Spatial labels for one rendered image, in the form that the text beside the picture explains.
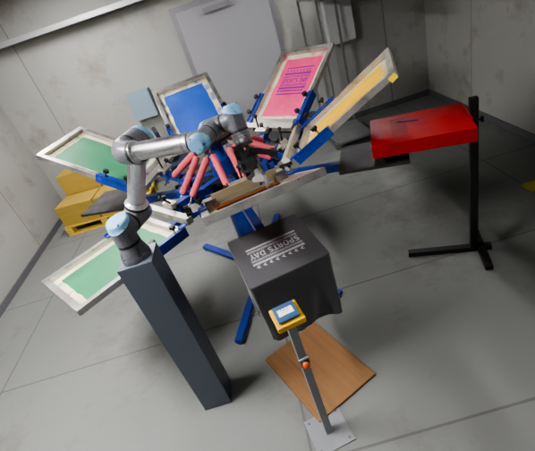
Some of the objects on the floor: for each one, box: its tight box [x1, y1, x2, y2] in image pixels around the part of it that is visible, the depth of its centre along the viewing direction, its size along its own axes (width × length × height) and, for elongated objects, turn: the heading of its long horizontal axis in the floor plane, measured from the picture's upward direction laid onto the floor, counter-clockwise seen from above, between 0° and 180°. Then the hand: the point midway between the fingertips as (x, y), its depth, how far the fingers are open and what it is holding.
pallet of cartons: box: [55, 169, 158, 236], centre depth 547 cm, size 88×123×72 cm
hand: (266, 186), depth 160 cm, fingers open, 14 cm apart
